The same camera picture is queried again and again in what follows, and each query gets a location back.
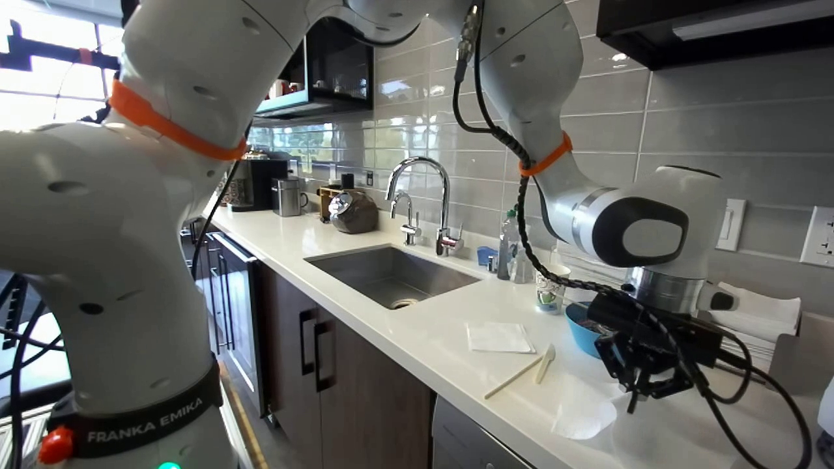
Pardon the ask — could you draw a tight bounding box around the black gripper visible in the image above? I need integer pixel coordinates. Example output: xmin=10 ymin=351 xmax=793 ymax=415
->
xmin=587 ymin=289 xmax=723 ymax=391

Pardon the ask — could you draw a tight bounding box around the large white paper napkin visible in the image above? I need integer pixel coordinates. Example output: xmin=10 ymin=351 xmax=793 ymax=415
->
xmin=545 ymin=368 xmax=626 ymax=439

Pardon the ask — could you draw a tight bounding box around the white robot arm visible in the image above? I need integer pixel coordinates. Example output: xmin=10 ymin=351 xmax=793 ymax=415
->
xmin=0 ymin=0 xmax=720 ymax=469

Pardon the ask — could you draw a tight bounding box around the small folded white napkin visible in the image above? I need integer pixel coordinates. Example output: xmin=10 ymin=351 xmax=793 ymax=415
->
xmin=463 ymin=321 xmax=534 ymax=355

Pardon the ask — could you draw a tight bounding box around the blue bowl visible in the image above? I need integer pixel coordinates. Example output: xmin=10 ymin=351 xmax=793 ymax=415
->
xmin=565 ymin=302 xmax=609 ymax=357

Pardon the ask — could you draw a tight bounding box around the short wooden stick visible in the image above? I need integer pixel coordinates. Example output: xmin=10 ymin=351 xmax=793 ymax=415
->
xmin=534 ymin=344 xmax=554 ymax=383

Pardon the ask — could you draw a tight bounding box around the long wooden stick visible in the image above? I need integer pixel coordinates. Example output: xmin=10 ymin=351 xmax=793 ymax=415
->
xmin=484 ymin=357 xmax=543 ymax=398

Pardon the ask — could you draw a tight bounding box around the clear soap bottle green cap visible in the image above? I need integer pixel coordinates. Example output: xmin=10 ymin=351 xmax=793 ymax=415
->
xmin=495 ymin=211 xmax=531 ymax=283

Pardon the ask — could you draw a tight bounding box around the blue sponge holder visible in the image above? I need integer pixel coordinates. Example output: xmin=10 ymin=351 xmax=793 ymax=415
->
xmin=474 ymin=245 xmax=497 ymax=270

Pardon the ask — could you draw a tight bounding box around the chrome kitchen faucet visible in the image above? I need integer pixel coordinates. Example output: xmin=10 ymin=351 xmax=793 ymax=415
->
xmin=384 ymin=153 xmax=463 ymax=259

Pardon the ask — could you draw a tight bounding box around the stainless steel sink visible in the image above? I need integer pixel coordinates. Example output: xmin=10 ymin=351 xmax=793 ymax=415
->
xmin=308 ymin=245 xmax=474 ymax=310

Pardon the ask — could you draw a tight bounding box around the small chrome side tap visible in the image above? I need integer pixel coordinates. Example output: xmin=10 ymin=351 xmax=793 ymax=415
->
xmin=390 ymin=190 xmax=423 ymax=245

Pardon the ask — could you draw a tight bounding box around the dark wood base cabinet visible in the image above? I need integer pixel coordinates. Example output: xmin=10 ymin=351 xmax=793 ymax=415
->
xmin=177 ymin=227 xmax=531 ymax=469

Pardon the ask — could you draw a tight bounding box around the steel canister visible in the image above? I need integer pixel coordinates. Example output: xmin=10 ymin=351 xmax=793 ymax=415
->
xmin=276 ymin=176 xmax=308 ymax=216

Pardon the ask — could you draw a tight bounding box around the black coffee machine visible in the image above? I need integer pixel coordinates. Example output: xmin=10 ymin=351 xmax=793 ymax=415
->
xmin=223 ymin=158 xmax=289 ymax=211

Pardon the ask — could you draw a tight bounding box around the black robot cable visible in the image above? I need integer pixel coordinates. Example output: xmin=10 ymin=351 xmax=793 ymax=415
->
xmin=449 ymin=0 xmax=816 ymax=469

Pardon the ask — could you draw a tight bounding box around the white wall outlet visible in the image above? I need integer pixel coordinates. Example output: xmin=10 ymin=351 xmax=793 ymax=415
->
xmin=801 ymin=206 xmax=834 ymax=267

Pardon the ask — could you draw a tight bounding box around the black wall cabinet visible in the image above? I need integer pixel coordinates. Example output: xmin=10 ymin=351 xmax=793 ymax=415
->
xmin=255 ymin=18 xmax=372 ymax=121

